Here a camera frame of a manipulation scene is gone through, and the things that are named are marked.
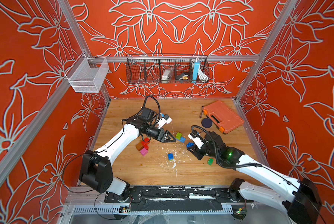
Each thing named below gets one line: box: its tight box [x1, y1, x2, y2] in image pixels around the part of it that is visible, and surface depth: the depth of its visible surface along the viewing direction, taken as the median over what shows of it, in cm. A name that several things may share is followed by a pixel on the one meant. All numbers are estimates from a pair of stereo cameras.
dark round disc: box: [201, 118, 213, 128], surface depth 106 cm
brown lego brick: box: [135, 142, 144, 151], surface depth 92 cm
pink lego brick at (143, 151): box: [139, 147, 148, 156], surface depth 89 cm
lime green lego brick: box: [175, 132, 182, 140], surface depth 94 cm
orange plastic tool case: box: [202, 100, 244, 135], surface depth 105 cm
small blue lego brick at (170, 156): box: [167, 153, 174, 161], surface depth 85 cm
